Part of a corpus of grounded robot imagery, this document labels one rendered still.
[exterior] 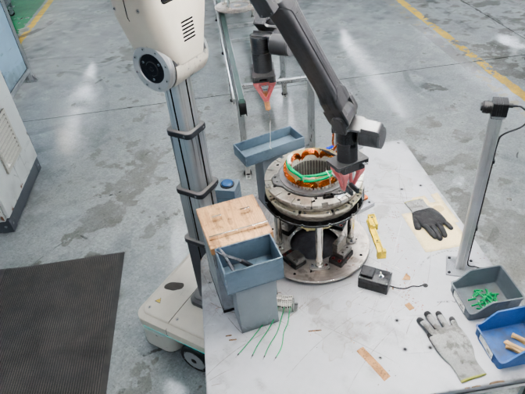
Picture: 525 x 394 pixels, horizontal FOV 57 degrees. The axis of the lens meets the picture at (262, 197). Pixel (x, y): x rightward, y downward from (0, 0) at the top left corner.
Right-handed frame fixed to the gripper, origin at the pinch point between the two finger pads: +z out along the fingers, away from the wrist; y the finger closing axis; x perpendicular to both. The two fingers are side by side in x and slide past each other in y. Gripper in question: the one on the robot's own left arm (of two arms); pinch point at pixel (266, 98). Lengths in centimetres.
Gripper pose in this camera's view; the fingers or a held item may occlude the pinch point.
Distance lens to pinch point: 150.3
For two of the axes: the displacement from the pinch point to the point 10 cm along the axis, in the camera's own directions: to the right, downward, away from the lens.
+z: 1.0, 7.8, 6.2
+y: -0.3, -6.2, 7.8
